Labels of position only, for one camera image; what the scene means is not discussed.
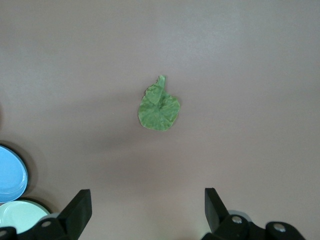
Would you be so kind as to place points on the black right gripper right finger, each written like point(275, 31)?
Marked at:
point(215, 212)

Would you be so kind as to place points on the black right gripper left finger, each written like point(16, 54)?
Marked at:
point(75, 212)

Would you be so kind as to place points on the green lettuce leaf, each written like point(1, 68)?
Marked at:
point(158, 112)

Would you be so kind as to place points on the pale green round plate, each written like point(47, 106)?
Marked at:
point(20, 215)

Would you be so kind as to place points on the blue round plate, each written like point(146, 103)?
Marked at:
point(11, 172)

